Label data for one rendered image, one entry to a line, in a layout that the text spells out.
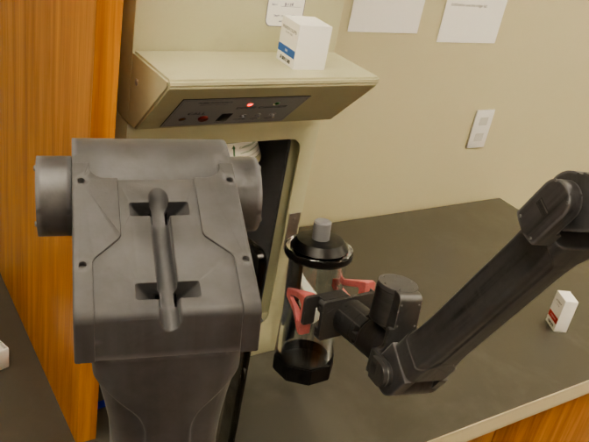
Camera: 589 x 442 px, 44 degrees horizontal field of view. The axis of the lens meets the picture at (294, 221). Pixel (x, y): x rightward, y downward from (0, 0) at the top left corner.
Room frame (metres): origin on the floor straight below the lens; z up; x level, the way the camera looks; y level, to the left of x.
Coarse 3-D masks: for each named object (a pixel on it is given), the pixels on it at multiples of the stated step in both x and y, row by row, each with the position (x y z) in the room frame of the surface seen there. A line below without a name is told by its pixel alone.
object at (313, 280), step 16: (288, 240) 1.00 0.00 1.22; (304, 256) 0.95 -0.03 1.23; (288, 272) 0.98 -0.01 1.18; (304, 272) 0.95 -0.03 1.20; (320, 272) 0.95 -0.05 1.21; (336, 272) 0.96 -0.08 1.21; (304, 288) 0.95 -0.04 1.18; (320, 288) 0.95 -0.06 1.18; (336, 288) 0.96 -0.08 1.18; (288, 304) 0.96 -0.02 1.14; (288, 320) 0.95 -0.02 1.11; (288, 336) 0.95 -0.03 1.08; (304, 336) 0.94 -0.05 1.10; (288, 352) 0.94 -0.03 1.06; (304, 352) 0.94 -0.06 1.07; (320, 352) 0.94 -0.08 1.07
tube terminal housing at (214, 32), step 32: (128, 0) 0.92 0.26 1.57; (160, 0) 0.92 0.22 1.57; (192, 0) 0.95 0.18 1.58; (224, 0) 0.97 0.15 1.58; (256, 0) 1.00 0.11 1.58; (320, 0) 1.07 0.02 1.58; (128, 32) 0.91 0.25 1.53; (160, 32) 0.92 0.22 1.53; (192, 32) 0.95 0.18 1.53; (224, 32) 0.98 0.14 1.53; (256, 32) 1.01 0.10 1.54; (128, 64) 0.91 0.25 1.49; (128, 96) 0.90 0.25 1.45; (128, 128) 0.90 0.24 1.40; (160, 128) 0.93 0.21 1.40; (192, 128) 0.96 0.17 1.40; (224, 128) 0.99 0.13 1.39; (256, 128) 1.02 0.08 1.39; (288, 128) 1.06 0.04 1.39; (288, 160) 1.10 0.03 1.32; (288, 192) 1.11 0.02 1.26; (256, 352) 1.07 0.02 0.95
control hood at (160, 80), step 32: (160, 64) 0.86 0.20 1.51; (192, 64) 0.89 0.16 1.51; (224, 64) 0.92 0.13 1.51; (256, 64) 0.94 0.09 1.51; (352, 64) 1.04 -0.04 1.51; (160, 96) 0.83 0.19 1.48; (192, 96) 0.85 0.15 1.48; (224, 96) 0.88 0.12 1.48; (256, 96) 0.91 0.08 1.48; (320, 96) 0.98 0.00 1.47; (352, 96) 1.01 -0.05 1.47
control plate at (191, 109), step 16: (272, 96) 0.92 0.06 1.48; (288, 96) 0.94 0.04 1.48; (304, 96) 0.96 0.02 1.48; (176, 112) 0.87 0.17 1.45; (192, 112) 0.89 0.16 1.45; (208, 112) 0.90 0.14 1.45; (224, 112) 0.92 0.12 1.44; (240, 112) 0.94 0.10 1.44; (256, 112) 0.95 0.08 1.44; (272, 112) 0.97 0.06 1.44; (288, 112) 0.99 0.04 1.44
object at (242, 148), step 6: (228, 144) 1.03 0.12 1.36; (234, 144) 1.03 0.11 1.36; (240, 144) 1.04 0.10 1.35; (246, 144) 1.05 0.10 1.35; (252, 144) 1.07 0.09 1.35; (258, 144) 1.10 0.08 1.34; (234, 150) 1.03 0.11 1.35; (240, 150) 1.04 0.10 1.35; (246, 150) 1.05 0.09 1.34; (252, 150) 1.06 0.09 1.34; (258, 150) 1.08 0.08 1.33; (258, 156) 1.08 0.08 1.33
